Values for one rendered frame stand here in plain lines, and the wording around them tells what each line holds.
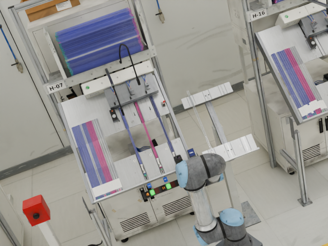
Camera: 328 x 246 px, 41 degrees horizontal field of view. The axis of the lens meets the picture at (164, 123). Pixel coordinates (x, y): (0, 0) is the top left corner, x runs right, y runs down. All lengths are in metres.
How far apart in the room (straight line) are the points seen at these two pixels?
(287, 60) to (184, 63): 1.76
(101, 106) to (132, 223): 0.97
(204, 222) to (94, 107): 1.16
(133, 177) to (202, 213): 0.76
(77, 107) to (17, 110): 1.73
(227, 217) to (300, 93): 1.14
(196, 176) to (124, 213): 1.37
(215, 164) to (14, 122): 3.01
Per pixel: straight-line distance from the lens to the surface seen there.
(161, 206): 3.37
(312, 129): 3.53
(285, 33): 3.26
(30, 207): 2.98
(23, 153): 4.88
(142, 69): 2.94
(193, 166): 2.04
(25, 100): 4.60
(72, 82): 2.95
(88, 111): 2.96
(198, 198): 2.15
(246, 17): 3.15
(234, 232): 2.35
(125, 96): 2.90
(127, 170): 2.84
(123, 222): 3.38
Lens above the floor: 2.40
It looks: 30 degrees down
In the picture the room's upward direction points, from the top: 17 degrees counter-clockwise
